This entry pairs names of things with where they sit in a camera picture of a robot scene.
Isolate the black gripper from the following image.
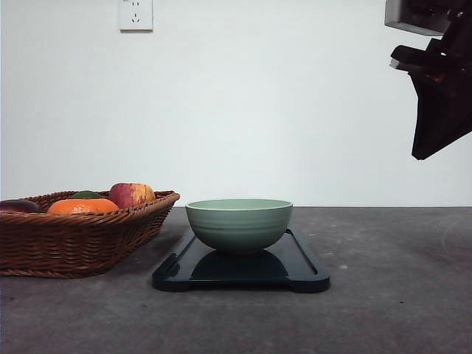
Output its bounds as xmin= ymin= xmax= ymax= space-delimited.
xmin=390 ymin=7 xmax=472 ymax=160

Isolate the green ceramic bowl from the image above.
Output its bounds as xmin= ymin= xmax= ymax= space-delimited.
xmin=185 ymin=199 xmax=293 ymax=251

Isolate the brown wicker basket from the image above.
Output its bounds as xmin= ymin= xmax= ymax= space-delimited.
xmin=0 ymin=183 xmax=180 ymax=278

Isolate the dark blue rectangular tray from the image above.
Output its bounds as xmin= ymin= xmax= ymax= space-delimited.
xmin=152 ymin=229 xmax=330 ymax=292

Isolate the red yellow apple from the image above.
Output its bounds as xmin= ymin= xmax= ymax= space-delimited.
xmin=107 ymin=182 xmax=156 ymax=208

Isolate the orange tangerine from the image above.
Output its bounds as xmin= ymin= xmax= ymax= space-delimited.
xmin=47 ymin=198 xmax=119 ymax=214

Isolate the dark green fruit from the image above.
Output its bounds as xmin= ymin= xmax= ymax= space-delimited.
xmin=71 ymin=190 xmax=102 ymax=198

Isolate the dark purple fruit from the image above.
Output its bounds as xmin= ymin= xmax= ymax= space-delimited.
xmin=0 ymin=199 xmax=40 ymax=213

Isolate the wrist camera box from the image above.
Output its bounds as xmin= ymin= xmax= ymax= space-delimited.
xmin=384 ymin=0 xmax=455 ymax=36

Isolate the white wall socket left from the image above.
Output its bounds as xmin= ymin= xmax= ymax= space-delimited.
xmin=118 ymin=0 xmax=153 ymax=34

